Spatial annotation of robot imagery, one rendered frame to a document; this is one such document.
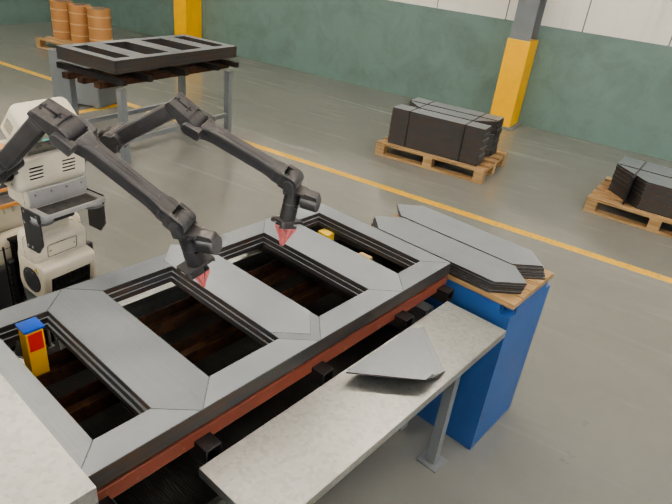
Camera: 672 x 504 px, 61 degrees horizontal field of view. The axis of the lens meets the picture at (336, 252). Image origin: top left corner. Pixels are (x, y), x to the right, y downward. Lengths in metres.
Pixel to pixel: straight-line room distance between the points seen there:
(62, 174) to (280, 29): 8.27
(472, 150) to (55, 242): 4.40
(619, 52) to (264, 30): 5.59
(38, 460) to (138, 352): 0.58
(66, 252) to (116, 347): 0.73
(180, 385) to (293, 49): 8.87
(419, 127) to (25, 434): 5.24
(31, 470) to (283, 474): 0.62
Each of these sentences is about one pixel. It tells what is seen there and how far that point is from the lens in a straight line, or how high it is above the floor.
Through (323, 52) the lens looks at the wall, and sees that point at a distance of 9.84.
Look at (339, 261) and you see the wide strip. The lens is 2.22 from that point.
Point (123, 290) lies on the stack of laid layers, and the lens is 2.07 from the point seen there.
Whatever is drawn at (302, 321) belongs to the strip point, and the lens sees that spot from 1.87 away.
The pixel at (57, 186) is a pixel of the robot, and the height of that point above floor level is 1.09.
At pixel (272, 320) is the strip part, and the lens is 1.86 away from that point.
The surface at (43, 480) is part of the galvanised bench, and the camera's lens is 1.23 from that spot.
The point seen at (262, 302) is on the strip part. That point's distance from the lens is 1.94.
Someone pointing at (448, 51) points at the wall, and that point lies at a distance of 8.83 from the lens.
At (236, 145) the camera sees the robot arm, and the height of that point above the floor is 1.33.
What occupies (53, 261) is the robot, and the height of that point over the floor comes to 0.80.
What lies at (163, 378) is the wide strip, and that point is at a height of 0.87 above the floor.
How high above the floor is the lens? 1.95
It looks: 28 degrees down
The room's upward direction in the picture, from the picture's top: 7 degrees clockwise
